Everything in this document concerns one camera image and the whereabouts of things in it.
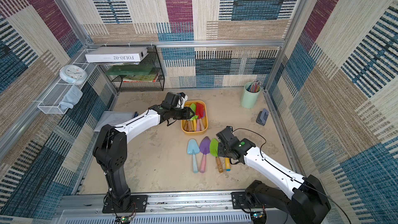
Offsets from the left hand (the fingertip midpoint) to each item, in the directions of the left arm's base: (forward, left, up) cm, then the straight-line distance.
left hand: (192, 113), depth 91 cm
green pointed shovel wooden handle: (-17, -12, -13) cm, 24 cm away
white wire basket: (0, +58, +21) cm, 62 cm away
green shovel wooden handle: (-3, +3, -10) cm, 11 cm away
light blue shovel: (-16, 0, -13) cm, 20 cm away
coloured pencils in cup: (+17, -39, +4) cm, 43 cm away
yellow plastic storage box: (-7, -4, -11) cm, 13 cm away
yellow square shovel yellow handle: (-26, -18, -11) cm, 34 cm away
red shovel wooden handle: (+8, -4, -7) cm, 12 cm away
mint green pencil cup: (+14, -37, 0) cm, 39 cm away
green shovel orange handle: (+8, 0, -4) cm, 9 cm away
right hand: (-19, -16, -6) cm, 25 cm away
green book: (+22, +38, +14) cm, 46 cm away
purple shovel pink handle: (-15, -6, -13) cm, 21 cm away
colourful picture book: (+23, +33, +7) cm, 41 cm away
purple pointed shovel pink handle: (-3, -3, -9) cm, 10 cm away
